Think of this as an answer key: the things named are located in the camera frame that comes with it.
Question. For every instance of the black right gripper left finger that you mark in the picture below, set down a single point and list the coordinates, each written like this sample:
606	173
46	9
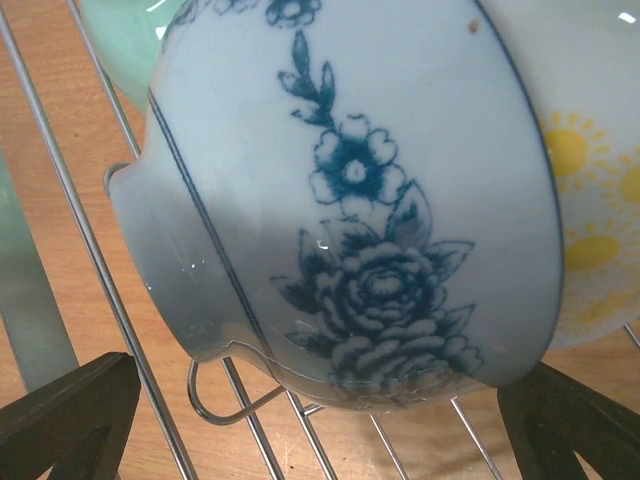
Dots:
75	427

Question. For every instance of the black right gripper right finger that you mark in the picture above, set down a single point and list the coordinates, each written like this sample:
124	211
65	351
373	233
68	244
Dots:
553	421

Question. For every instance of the blue floral white bowl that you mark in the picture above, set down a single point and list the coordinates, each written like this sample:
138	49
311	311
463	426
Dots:
353	196

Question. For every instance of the yellow blue patterned bowl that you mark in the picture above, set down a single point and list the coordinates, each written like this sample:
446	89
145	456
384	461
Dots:
579	61

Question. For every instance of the pale green bowl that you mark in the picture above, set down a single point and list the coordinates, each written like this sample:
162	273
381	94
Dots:
126	36

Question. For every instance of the metal wire dish rack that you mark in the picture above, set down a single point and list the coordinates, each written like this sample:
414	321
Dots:
465	440

